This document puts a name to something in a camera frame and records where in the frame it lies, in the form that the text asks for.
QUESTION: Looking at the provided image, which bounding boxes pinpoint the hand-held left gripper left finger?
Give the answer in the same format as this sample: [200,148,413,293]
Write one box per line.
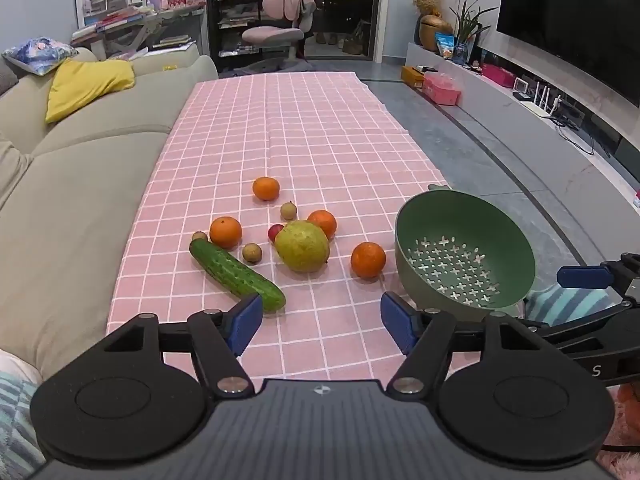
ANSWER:
[102,292,264,396]

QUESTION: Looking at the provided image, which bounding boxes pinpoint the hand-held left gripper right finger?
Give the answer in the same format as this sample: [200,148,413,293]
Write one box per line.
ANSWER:
[380,291,551,396]

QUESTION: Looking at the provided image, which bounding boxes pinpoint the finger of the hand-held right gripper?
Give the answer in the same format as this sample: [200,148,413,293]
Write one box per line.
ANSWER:
[520,300,640,341]
[556,254,640,306]

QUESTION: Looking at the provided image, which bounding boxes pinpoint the green cucumber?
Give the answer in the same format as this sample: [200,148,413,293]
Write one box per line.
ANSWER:
[189,238,287,312]

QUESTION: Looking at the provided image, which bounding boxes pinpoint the orange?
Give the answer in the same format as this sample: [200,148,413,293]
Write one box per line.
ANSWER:
[252,176,281,202]
[306,209,338,239]
[209,216,243,250]
[350,241,387,280]

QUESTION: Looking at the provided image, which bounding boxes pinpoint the green colander bowl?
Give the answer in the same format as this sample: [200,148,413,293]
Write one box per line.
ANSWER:
[394,185,537,322]

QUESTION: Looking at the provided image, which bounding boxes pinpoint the teal striped cloth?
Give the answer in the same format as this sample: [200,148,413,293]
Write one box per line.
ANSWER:
[525,282,613,326]
[0,350,48,480]

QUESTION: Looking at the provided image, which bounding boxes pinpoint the white router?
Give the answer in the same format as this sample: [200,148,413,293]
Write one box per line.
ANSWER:
[522,85,558,118]

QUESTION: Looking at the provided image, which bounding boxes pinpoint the pink checked tablecloth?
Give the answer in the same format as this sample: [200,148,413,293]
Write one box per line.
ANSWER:
[106,72,451,381]

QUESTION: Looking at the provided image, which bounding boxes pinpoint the beige sofa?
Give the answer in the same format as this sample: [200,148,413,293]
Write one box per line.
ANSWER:
[0,47,219,381]

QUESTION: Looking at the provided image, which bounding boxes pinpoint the grey television cabinet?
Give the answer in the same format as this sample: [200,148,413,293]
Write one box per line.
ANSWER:
[406,42,640,211]

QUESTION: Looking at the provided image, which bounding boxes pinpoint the magenta box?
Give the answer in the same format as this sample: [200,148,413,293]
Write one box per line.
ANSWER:
[481,63,516,88]

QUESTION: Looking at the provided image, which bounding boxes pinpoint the pink box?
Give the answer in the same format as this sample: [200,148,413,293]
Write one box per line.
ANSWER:
[422,72,462,107]

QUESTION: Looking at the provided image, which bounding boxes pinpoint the orange box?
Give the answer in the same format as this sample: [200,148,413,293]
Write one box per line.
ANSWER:
[401,65,438,92]

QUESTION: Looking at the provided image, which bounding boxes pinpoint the black television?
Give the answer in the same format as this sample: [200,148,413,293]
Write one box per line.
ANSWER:
[497,0,640,111]

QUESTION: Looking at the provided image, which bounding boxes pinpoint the green potted plant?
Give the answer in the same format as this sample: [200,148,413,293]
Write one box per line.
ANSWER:
[449,0,498,65]

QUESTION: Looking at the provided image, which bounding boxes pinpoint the yellow pillow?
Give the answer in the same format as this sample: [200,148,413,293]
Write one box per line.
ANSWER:
[45,59,136,124]

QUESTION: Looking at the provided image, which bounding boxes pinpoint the gold vase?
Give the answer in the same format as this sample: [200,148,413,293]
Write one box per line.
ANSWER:
[419,12,453,52]

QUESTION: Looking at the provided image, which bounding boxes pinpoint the dark shelf unit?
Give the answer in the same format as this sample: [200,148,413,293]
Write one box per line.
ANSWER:
[207,0,273,58]

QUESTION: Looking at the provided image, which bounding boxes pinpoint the pink swivel chair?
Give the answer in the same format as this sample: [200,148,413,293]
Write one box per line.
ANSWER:
[242,0,317,71]

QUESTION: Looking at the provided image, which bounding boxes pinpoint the cluttered white desk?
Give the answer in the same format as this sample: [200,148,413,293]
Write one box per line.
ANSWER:
[72,0,207,61]

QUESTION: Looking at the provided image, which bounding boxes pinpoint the blue patterned pillow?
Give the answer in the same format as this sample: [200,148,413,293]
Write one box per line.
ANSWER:
[1,36,80,77]

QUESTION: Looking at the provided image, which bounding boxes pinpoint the black cables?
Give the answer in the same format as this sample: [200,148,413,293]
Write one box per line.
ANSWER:
[552,107,596,156]

